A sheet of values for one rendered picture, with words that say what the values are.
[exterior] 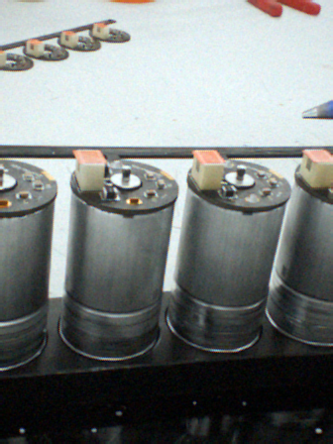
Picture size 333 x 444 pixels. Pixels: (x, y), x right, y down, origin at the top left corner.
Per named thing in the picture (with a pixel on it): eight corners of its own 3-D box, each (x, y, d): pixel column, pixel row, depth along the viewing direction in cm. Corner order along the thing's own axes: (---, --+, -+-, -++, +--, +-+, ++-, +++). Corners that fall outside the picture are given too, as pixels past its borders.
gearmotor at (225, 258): (268, 377, 21) (308, 201, 19) (176, 384, 20) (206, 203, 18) (236, 318, 23) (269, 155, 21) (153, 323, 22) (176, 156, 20)
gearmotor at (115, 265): (164, 385, 20) (191, 203, 18) (64, 393, 20) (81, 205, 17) (141, 324, 22) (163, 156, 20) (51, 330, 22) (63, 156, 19)
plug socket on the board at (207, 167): (231, 189, 19) (235, 164, 19) (196, 190, 19) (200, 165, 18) (220, 174, 20) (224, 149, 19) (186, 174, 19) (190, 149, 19)
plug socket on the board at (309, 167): (341, 187, 20) (348, 163, 19) (307, 188, 19) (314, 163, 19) (326, 172, 20) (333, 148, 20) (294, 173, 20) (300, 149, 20)
